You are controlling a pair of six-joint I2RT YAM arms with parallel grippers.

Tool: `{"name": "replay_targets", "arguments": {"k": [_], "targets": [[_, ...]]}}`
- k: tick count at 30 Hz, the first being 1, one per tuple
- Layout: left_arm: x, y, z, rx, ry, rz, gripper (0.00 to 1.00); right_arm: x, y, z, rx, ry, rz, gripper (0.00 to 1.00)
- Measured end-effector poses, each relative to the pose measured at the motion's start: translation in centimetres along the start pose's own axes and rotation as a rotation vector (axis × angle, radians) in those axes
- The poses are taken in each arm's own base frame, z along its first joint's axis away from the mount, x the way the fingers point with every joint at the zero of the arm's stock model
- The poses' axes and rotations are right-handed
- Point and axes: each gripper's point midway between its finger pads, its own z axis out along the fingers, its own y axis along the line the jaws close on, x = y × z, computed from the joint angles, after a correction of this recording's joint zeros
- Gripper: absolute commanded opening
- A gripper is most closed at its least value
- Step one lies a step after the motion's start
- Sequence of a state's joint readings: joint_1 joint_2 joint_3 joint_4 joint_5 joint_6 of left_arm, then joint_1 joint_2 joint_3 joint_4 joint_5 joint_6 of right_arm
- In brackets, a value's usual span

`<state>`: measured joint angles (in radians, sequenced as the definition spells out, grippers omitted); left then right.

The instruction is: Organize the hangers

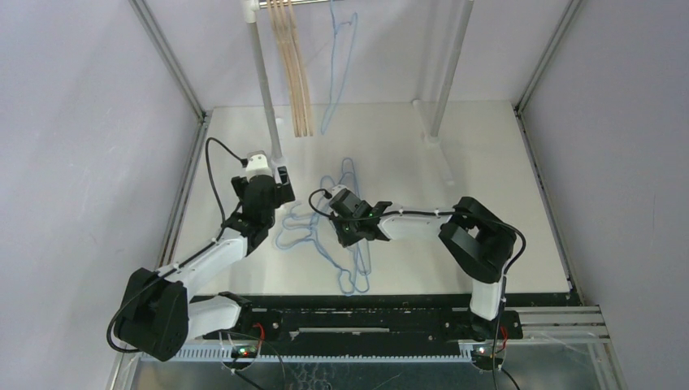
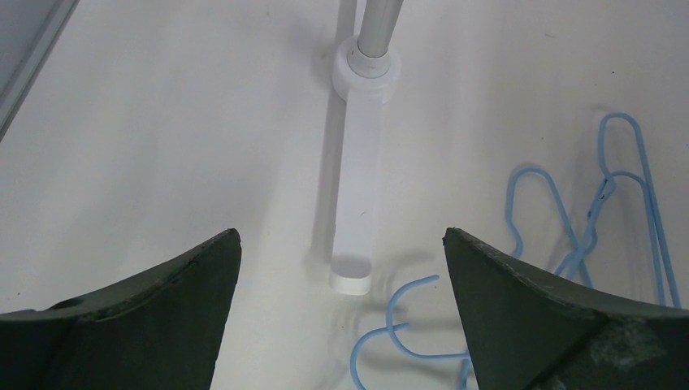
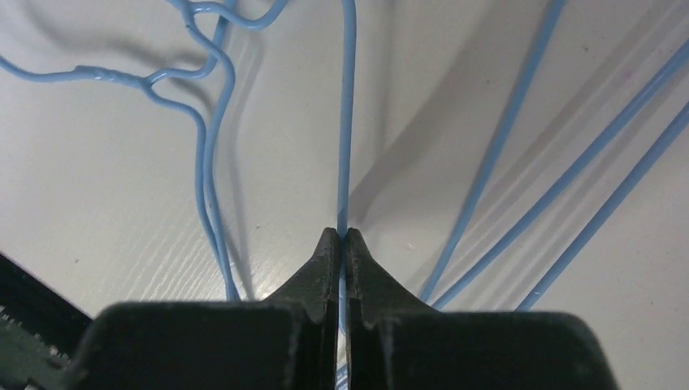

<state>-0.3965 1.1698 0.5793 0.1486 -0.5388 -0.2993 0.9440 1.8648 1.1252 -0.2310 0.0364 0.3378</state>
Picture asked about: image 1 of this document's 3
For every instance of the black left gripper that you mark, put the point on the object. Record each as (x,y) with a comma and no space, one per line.
(283,195)

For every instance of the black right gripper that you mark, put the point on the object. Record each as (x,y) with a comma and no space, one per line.
(340,227)

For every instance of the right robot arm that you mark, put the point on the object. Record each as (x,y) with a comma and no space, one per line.
(481,244)

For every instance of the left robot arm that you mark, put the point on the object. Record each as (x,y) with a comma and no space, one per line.
(158,314)

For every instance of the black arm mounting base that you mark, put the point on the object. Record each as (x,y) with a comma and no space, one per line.
(387,324)

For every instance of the left electronics board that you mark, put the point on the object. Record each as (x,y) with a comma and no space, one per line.
(244,352)

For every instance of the electronics board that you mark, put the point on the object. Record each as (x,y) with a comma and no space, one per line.
(485,361)
(244,352)

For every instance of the right electronics board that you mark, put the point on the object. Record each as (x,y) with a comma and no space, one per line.
(485,361)

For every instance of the metal clothes rack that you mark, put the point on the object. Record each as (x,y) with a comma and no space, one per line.
(431,135)

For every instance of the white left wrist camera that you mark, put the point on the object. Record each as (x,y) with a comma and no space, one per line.
(257,163)

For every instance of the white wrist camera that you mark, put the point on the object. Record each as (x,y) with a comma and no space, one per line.
(257,163)
(337,189)

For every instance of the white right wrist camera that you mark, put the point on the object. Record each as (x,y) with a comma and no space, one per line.
(337,189)

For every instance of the white slotted cable duct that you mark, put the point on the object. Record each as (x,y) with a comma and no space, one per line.
(222,353)

